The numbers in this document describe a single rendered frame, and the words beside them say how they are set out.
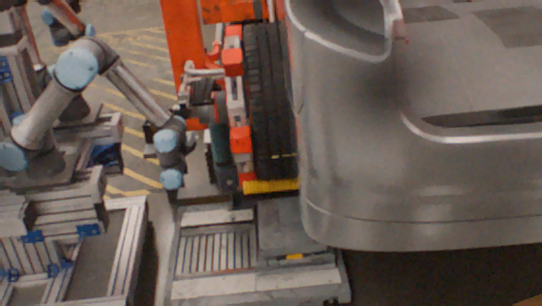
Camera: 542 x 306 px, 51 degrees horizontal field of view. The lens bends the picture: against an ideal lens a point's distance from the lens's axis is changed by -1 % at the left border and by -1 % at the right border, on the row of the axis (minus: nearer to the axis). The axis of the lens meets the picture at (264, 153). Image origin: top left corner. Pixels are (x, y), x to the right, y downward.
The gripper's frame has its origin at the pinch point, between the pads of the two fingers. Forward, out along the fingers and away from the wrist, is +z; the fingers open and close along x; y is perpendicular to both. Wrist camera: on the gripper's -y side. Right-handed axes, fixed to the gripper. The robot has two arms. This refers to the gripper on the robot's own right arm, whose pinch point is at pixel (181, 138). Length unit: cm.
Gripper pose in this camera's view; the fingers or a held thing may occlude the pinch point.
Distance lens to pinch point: 226.9
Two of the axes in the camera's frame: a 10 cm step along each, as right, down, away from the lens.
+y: -0.9, -8.7, -4.9
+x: -9.9, 1.0, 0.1
